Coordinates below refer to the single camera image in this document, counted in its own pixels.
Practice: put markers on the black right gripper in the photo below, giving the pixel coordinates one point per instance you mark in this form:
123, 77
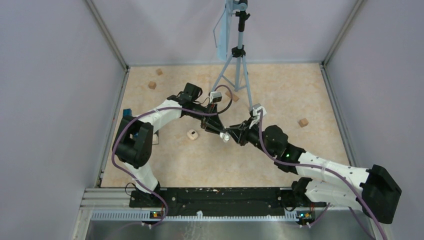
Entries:
241, 131

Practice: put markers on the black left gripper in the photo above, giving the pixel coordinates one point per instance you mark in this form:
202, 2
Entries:
213, 123

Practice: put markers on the beige charging case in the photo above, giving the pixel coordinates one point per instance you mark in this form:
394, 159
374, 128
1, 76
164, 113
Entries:
192, 134

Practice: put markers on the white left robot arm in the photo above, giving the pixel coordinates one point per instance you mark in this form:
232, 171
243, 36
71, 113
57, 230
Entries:
134, 140

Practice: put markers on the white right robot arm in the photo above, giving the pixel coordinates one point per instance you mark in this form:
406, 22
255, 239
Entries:
372, 190

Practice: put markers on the flat wooden block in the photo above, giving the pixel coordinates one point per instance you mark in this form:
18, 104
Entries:
232, 96

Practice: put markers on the light blue tripod stand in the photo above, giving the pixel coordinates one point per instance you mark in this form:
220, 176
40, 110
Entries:
221, 33

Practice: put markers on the wooden cube block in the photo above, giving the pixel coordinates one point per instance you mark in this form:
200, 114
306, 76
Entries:
303, 122

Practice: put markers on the small wooden cube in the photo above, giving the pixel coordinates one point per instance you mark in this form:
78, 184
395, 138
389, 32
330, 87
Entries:
159, 72
152, 85

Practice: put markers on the far small wooden cube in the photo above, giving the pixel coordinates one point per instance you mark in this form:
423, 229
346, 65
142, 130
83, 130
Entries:
159, 72

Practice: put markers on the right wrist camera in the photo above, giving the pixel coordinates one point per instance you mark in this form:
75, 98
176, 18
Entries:
256, 114

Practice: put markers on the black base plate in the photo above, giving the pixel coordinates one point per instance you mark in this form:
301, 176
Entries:
223, 201

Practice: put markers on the aluminium frame rail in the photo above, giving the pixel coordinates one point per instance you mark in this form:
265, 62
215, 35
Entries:
117, 201

